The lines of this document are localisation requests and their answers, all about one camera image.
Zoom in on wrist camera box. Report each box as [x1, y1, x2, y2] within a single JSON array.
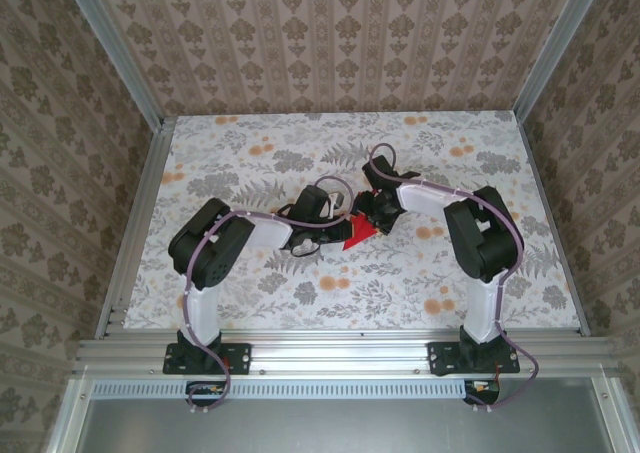
[[363, 156, 397, 189], [298, 185, 346, 220]]

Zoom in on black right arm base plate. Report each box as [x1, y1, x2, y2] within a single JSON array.
[[427, 341, 522, 376]]

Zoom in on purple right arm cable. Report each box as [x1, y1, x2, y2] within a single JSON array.
[[369, 142, 541, 414]]

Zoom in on grey slotted cable duct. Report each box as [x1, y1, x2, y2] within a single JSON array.
[[92, 378, 471, 399]]

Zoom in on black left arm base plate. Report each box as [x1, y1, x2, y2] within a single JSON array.
[[162, 341, 252, 376]]

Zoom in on aluminium frame post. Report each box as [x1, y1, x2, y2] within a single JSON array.
[[62, 0, 166, 129], [514, 0, 609, 124]]

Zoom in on floral patterned table mat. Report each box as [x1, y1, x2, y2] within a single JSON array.
[[122, 114, 586, 332]]

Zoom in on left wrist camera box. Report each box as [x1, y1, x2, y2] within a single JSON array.
[[298, 185, 346, 220]]

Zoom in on red square paper sheet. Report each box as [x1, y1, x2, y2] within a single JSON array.
[[342, 214, 381, 252]]

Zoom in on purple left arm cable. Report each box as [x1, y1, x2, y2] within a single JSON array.
[[182, 175, 356, 417]]

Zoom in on black cable connector box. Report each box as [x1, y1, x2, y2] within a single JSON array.
[[184, 380, 232, 408], [462, 377, 502, 407]]

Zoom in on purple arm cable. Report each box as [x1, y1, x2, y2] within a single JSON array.
[[182, 175, 356, 417], [369, 142, 541, 414]]

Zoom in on aluminium side rail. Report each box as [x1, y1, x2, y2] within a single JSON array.
[[94, 117, 176, 339], [514, 112, 591, 337]]

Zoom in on aluminium mounting beam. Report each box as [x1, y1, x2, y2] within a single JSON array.
[[74, 328, 619, 377]]

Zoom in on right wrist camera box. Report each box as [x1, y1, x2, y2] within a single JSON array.
[[363, 156, 397, 189]]

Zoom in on grey sheet metal panel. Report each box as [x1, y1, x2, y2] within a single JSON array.
[[47, 376, 640, 453]]

